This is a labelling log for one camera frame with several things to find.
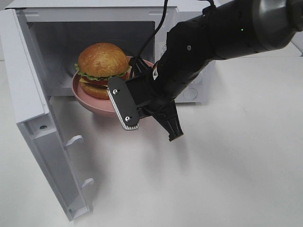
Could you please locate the white microwave door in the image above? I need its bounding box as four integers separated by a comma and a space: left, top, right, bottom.
0, 9, 89, 221

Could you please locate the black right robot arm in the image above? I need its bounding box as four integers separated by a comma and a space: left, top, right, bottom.
120, 0, 303, 140

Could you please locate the white microwave oven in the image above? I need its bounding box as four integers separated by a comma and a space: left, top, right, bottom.
4, 0, 217, 106

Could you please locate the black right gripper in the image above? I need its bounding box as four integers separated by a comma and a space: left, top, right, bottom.
129, 57, 210, 141

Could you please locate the round white door button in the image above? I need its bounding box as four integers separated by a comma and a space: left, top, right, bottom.
183, 88, 198, 100

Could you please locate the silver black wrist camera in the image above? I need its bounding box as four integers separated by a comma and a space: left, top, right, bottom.
107, 77, 140, 131

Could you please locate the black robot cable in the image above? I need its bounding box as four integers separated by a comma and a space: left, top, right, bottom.
132, 0, 216, 62

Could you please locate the pink round plate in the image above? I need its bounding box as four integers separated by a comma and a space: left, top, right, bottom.
71, 72, 116, 117

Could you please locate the burger with sesame bun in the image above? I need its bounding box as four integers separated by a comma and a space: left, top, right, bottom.
74, 43, 131, 100

